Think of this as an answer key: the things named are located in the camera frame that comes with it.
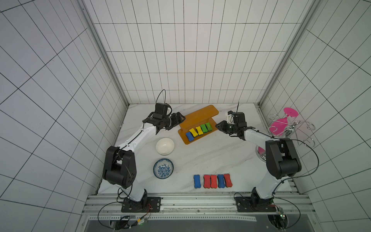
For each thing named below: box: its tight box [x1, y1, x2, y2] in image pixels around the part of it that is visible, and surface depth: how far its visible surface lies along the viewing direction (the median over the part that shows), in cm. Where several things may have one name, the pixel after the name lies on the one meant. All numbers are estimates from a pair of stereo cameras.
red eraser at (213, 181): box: [210, 174, 218, 189], surface depth 81 cm
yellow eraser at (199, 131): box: [195, 126, 204, 136], surface depth 102 cm
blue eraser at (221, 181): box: [217, 174, 226, 189], surface depth 81 cm
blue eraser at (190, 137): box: [185, 131, 195, 142], surface depth 99 cm
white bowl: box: [155, 137, 175, 156], surface depth 92 cm
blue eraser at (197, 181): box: [193, 174, 201, 189], surface depth 82 cm
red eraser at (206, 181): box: [203, 174, 211, 189], surface depth 83 cm
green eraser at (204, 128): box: [199, 124, 209, 133], surface depth 103 cm
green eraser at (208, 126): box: [204, 122, 213, 132], surface depth 105 cm
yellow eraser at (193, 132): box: [188, 128, 199, 138], surface depth 101 cm
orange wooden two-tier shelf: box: [177, 104, 219, 145], surface depth 99 cm
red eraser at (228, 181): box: [224, 173, 233, 188], surface depth 81 cm
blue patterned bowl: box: [152, 158, 174, 180], surface depth 85 cm
